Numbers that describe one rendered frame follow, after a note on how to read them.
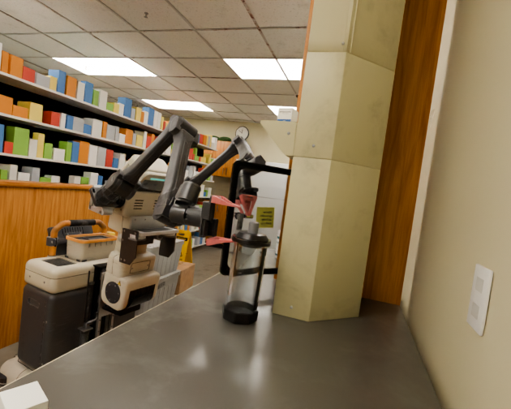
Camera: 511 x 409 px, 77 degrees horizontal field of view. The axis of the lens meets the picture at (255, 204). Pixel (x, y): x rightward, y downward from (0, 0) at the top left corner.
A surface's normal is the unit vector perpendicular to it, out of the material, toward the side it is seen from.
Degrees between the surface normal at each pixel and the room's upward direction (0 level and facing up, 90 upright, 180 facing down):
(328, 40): 90
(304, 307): 90
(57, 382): 0
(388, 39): 90
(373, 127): 90
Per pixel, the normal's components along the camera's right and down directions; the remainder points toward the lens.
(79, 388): 0.13, -0.99
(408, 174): -0.30, 0.01
